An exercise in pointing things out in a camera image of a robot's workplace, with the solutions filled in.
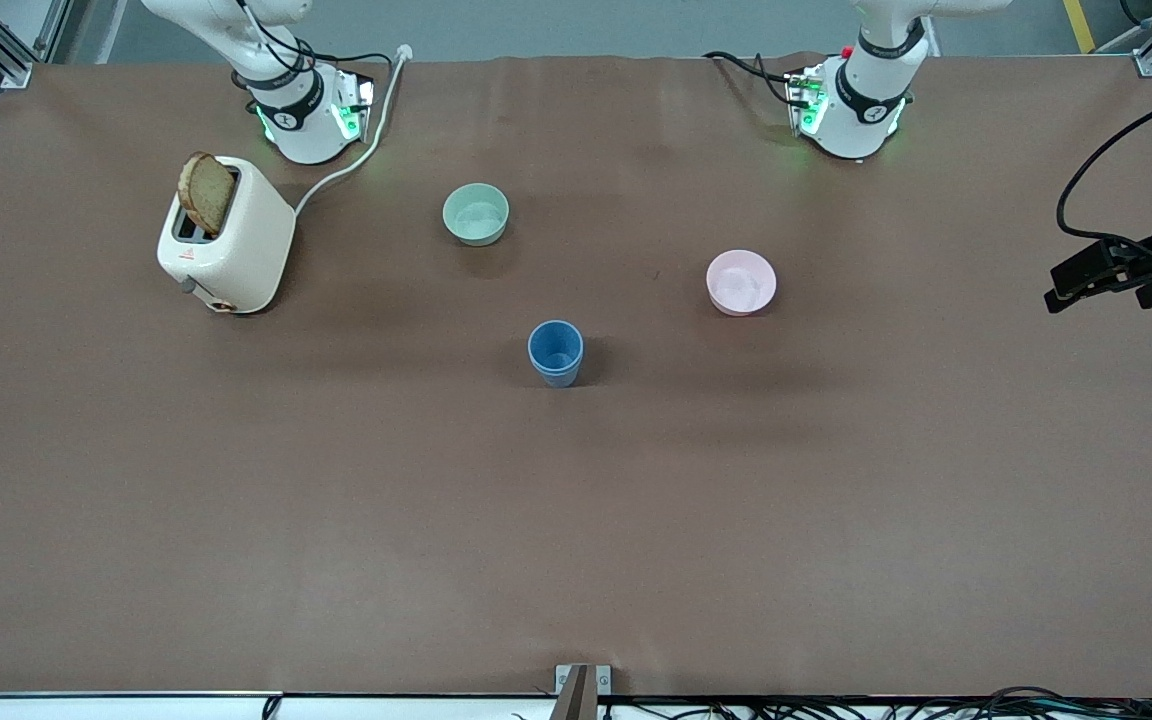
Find pink bowl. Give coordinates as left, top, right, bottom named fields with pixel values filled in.
left=706, top=249, right=778, bottom=317

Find white table edge rail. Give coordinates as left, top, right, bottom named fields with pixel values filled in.
left=0, top=692, right=1152, bottom=720

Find mint green bowl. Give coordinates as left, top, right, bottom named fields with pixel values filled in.
left=442, top=182, right=511, bottom=247

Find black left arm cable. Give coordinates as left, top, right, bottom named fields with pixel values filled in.
left=1056, top=80, right=1152, bottom=291

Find blue plastic cup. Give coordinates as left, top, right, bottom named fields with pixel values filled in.
left=533, top=345, right=583, bottom=389
left=528, top=320, right=585, bottom=373

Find brown bread slice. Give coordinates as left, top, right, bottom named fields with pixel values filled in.
left=177, top=151, right=237, bottom=237

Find metal table edge bracket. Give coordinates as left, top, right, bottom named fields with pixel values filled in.
left=555, top=664, right=613, bottom=720

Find black left base cable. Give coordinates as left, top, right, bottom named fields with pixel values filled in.
left=704, top=50, right=799, bottom=106

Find white toaster power cable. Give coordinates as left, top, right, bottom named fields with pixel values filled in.
left=294, top=45, right=413, bottom=216

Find tangled black floor cables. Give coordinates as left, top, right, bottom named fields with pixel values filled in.
left=601, top=686, right=1152, bottom=720

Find cream white toaster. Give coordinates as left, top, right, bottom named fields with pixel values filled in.
left=157, top=155, right=297, bottom=315

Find brown table cover sheet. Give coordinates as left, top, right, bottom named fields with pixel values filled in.
left=0, top=52, right=1152, bottom=698

